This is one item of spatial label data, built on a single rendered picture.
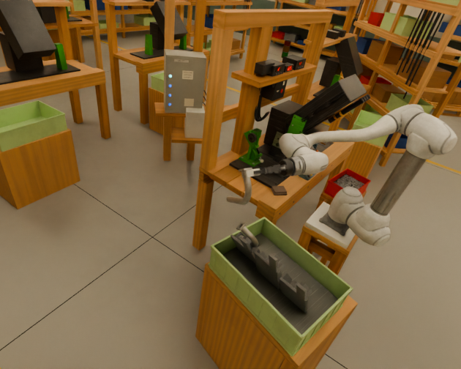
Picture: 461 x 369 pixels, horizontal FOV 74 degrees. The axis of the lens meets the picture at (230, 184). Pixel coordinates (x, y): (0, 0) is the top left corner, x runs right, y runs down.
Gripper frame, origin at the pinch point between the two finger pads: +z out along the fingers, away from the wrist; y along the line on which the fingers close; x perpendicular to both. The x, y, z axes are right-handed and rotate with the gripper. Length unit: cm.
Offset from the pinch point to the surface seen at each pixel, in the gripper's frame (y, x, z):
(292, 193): -65, 18, -64
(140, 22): -802, -506, -138
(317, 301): -9, 69, -31
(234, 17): -36, -90, -25
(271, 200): -62, 20, -45
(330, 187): -69, 20, -102
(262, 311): -10, 65, 1
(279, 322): 0, 67, -2
